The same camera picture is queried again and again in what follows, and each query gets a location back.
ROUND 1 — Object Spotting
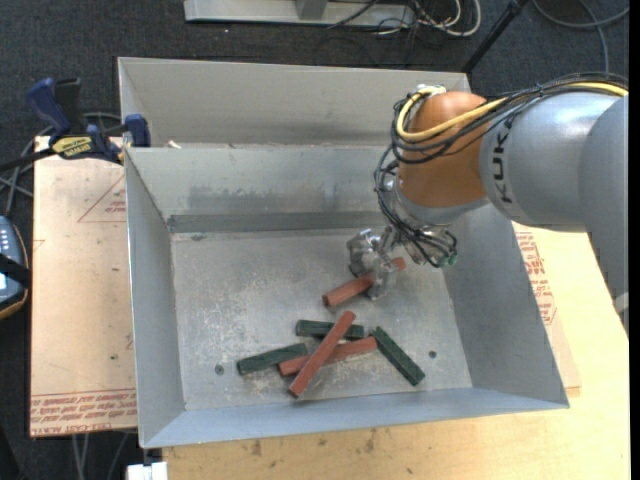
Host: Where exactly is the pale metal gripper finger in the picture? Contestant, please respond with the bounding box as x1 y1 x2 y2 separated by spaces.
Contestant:
368 268 392 300
380 252 401 286

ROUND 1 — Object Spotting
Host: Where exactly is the brown cardboard board, red print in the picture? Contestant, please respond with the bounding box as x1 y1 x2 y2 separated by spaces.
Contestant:
29 135 584 439

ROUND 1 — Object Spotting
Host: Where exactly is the red-brown block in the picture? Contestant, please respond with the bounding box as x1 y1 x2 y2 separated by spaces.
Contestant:
287 310 357 400
277 336 379 377
321 256 407 310

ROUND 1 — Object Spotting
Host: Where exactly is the grey metal bin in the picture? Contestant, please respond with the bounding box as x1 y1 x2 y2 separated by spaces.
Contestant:
117 56 571 450

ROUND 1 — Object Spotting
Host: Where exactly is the dark green flat block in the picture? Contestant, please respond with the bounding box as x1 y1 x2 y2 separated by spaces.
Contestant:
370 325 427 388
294 319 367 341
236 342 310 376

